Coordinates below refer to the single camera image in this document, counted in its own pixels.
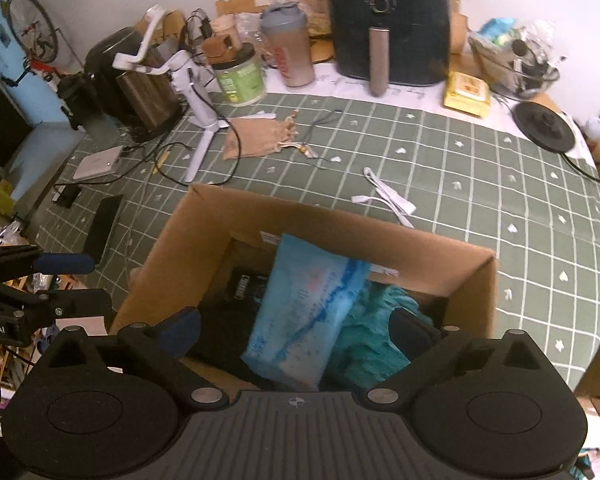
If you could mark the brown burlap drawstring pouch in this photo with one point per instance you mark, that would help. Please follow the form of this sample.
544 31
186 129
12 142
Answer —
258 136

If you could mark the grey lid shaker bottle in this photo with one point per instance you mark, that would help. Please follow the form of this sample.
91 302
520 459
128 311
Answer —
285 27

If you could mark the white power adapter box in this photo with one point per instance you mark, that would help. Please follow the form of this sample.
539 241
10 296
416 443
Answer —
99 164

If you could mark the brown cardboard box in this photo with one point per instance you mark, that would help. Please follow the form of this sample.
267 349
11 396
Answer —
218 249

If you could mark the green checked tablecloth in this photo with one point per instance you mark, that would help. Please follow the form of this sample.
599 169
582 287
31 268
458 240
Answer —
488 186

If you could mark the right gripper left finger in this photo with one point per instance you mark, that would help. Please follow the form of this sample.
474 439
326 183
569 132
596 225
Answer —
150 357

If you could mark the yellow wipes pack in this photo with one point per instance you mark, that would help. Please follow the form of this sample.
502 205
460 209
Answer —
467 94

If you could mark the blue tissue pack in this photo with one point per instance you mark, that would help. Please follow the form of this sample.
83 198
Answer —
308 296

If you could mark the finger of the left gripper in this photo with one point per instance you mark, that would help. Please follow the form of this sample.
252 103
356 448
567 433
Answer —
52 263

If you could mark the teal cloth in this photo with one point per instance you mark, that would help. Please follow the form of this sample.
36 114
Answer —
364 354

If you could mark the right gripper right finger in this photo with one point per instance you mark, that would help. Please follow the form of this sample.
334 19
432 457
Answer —
435 355

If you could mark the white phone gimbal tripod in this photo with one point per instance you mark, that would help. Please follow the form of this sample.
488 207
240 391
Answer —
185 80

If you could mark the black air fryer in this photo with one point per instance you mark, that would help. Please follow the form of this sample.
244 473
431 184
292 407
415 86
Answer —
385 42

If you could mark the glass bowl with clutter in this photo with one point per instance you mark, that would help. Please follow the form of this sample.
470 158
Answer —
516 59

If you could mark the black smartphone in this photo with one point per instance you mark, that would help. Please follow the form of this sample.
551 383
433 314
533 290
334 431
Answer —
104 221

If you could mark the green label jar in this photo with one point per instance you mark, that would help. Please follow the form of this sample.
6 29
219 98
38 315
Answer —
241 80

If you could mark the black kettle base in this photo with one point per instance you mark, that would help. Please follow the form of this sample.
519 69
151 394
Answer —
544 127

